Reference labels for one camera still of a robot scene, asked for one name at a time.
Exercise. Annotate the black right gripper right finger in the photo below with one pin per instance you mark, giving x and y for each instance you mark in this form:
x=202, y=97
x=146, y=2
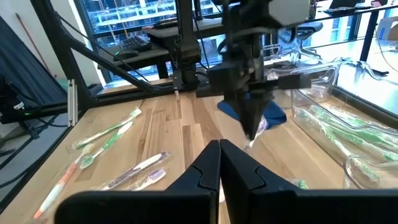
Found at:
x=280, y=207

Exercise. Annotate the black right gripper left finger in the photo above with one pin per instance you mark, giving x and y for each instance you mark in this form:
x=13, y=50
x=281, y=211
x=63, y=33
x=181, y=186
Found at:
x=155, y=207

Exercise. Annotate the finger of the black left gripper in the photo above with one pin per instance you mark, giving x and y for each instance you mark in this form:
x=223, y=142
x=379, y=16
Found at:
x=241, y=105
x=259, y=105

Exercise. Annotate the purple white toothbrush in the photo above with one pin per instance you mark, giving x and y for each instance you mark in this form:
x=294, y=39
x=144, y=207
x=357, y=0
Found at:
x=155, y=175
x=263, y=124
x=133, y=171

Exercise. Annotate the orange white toothbrush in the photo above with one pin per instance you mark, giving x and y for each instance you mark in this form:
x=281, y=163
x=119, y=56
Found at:
x=59, y=186

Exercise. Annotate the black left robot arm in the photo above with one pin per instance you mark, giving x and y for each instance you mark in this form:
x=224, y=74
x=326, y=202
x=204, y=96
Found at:
x=236, y=18

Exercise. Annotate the clear plastic bin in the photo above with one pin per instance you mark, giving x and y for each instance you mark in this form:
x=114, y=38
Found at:
x=373, y=161
x=311, y=74
x=311, y=137

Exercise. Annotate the blue cloth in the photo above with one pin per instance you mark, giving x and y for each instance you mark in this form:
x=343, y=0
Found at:
x=275, y=115

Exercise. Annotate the black office chair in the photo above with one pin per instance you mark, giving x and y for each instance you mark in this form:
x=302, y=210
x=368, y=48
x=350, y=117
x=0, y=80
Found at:
x=306, y=29

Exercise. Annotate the black standing desk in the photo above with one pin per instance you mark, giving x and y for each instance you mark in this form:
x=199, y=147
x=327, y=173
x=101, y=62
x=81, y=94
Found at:
x=368, y=37

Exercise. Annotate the black flat device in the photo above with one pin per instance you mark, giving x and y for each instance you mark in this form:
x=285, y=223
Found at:
x=168, y=31

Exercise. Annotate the white cardboard box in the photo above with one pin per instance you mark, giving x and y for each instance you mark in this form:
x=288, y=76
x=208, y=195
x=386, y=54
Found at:
x=388, y=28

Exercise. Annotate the black keyboard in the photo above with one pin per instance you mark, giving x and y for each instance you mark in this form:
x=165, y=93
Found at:
x=135, y=43

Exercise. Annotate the black computer mouse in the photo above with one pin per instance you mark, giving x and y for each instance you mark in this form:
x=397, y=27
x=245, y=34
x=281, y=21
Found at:
x=124, y=55

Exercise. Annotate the silver aluminium extrusion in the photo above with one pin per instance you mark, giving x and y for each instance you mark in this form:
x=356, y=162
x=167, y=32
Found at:
x=71, y=102

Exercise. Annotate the dark slanted panel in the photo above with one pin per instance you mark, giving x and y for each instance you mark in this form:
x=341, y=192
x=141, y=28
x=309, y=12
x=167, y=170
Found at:
x=28, y=71

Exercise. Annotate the thin red rod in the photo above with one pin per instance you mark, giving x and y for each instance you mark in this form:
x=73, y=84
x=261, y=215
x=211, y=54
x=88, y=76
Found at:
x=31, y=40

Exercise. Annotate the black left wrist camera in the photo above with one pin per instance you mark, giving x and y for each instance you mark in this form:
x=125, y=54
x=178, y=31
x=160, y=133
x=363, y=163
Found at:
x=227, y=76

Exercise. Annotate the black diagonal frame strut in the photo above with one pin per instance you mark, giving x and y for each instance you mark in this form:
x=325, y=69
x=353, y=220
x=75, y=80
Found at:
x=109, y=62

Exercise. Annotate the black frame upright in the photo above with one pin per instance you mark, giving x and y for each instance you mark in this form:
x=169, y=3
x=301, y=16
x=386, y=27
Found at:
x=62, y=53

